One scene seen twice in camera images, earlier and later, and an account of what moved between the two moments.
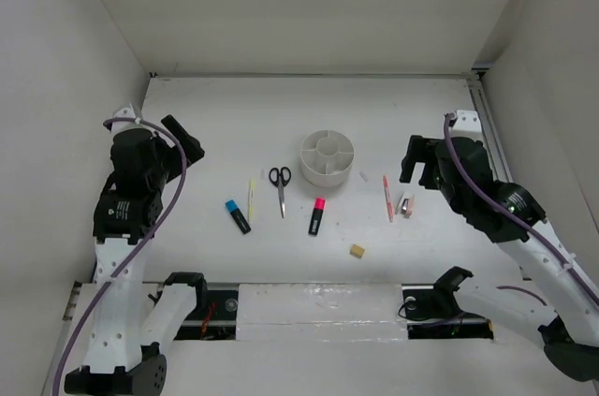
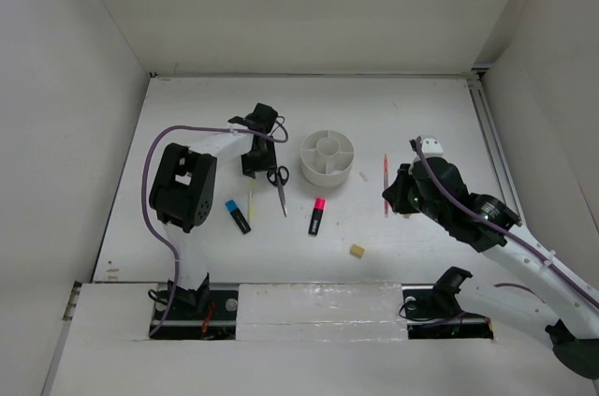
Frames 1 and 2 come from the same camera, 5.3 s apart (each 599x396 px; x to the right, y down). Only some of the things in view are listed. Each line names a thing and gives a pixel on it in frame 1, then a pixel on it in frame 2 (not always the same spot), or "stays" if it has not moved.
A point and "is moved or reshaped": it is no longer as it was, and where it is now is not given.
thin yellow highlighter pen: [250, 204] stays
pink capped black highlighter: [317, 215] stays
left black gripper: [192, 146] → [251, 168]
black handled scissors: [281, 178] stays
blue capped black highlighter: [238, 215] stays
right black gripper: [417, 152] → [396, 192]
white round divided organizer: [327, 158] stays
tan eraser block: [357, 251] stays
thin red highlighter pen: [386, 183] is moved or reshaped
